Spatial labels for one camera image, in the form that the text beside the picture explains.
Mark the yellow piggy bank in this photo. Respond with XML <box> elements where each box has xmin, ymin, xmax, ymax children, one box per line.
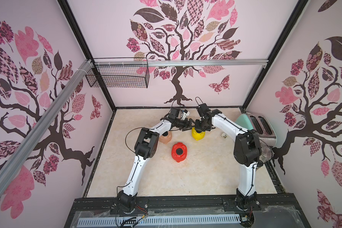
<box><xmin>192</xmin><ymin>127</ymin><xmax>205</xmax><ymax>141</ymax></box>

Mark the red piggy bank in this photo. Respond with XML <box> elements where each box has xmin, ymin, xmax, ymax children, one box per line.
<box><xmin>172</xmin><ymin>142</ymin><xmax>188</xmax><ymax>162</ymax></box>

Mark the black plug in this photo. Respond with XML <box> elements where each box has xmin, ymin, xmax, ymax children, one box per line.
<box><xmin>176</xmin><ymin>148</ymin><xmax>183</xmax><ymax>156</ymax></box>

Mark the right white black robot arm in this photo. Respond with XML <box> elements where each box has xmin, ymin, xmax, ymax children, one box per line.
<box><xmin>195</xmin><ymin>103</ymin><xmax>264</xmax><ymax>211</ymax></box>

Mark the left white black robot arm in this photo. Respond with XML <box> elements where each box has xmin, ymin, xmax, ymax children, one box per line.
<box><xmin>117</xmin><ymin>107</ymin><xmax>192</xmax><ymax>213</ymax></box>

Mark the white toaster plug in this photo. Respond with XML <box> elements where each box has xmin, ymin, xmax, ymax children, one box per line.
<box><xmin>221</xmin><ymin>133</ymin><xmax>228</xmax><ymax>139</ymax></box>

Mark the mint green toaster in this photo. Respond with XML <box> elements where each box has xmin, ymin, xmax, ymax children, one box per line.
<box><xmin>236</xmin><ymin>113</ymin><xmax>277</xmax><ymax>147</ymax></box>

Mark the glass jar black lid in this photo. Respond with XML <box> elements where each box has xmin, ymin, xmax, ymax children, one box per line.
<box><xmin>257</xmin><ymin>145</ymin><xmax>273</xmax><ymax>167</ymax></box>

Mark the back aluminium rail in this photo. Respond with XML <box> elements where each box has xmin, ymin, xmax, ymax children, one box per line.
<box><xmin>95</xmin><ymin>59</ymin><xmax>268</xmax><ymax>67</ymax></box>

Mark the aluminium rail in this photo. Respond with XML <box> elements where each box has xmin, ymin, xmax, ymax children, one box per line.
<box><xmin>0</xmin><ymin>59</ymin><xmax>92</xmax><ymax>198</ymax></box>
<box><xmin>95</xmin><ymin>59</ymin><xmax>268</xmax><ymax>67</ymax></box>

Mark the black wire basket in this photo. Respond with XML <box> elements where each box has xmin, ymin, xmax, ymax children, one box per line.
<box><xmin>86</xmin><ymin>57</ymin><xmax>150</xmax><ymax>88</ymax></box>

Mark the white cable duct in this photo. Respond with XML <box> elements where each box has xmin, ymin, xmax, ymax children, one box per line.
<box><xmin>75</xmin><ymin>214</ymin><xmax>241</xmax><ymax>228</ymax></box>

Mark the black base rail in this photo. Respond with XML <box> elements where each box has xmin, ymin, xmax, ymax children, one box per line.
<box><xmin>70</xmin><ymin>193</ymin><xmax>300</xmax><ymax>214</ymax></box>

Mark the left aluminium rail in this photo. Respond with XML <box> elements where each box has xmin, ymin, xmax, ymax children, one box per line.
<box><xmin>0</xmin><ymin>59</ymin><xmax>92</xmax><ymax>198</ymax></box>

